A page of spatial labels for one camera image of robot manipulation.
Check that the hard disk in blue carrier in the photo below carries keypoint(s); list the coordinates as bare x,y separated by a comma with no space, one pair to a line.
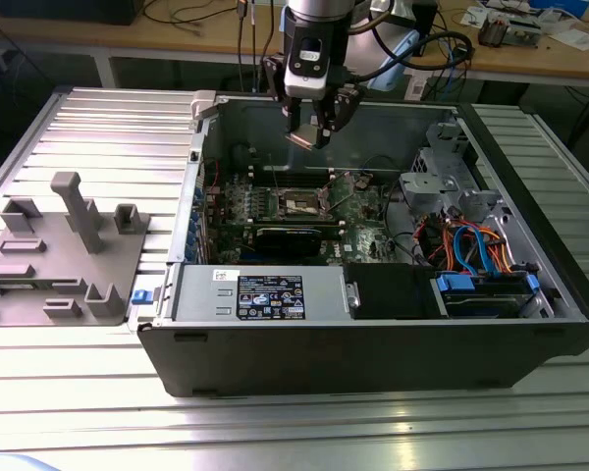
481,306

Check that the metal locking lever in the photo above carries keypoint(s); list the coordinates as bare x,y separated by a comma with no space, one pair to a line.
275,176

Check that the white label tag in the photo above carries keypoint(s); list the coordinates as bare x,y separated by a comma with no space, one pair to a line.
414,90

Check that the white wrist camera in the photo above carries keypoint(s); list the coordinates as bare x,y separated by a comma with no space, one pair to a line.
311,81

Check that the wooden desk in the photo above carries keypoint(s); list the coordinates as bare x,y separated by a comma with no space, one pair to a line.
127,36

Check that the grey parts rack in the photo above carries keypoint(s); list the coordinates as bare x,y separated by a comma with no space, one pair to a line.
54,255

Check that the blue case latch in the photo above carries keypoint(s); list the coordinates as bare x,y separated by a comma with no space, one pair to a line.
141,297

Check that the pale blue teach pendant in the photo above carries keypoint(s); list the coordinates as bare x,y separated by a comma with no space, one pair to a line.
390,81

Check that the CPU with silver top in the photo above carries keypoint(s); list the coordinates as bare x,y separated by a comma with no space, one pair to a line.
302,136

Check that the grey case latch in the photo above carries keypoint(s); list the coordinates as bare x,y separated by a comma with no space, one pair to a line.
203,103

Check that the grey electronic part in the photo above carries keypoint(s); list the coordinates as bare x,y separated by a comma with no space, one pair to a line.
522,33

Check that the black PC case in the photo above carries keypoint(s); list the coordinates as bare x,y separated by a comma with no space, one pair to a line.
324,358

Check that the CPU socket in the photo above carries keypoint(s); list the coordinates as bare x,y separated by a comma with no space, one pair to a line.
299,203

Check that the blue box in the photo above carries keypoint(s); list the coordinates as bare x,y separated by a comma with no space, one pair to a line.
559,4

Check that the black graphics card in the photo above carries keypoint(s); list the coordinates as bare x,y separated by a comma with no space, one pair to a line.
284,241

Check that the grey power supply unit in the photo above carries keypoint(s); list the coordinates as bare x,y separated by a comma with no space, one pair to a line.
196,299

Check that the black box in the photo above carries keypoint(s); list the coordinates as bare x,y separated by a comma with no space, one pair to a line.
64,10

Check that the green motherboard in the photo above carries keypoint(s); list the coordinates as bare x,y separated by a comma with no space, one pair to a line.
363,240

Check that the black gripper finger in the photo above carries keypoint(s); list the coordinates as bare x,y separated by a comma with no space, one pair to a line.
275,78
346,108

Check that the black plastic shroud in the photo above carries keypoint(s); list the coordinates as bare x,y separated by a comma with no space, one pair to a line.
392,292

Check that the copper heatsink cooler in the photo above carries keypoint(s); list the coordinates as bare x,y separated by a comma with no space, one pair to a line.
493,32

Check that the white paper sheet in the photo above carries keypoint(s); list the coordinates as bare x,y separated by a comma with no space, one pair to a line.
576,38

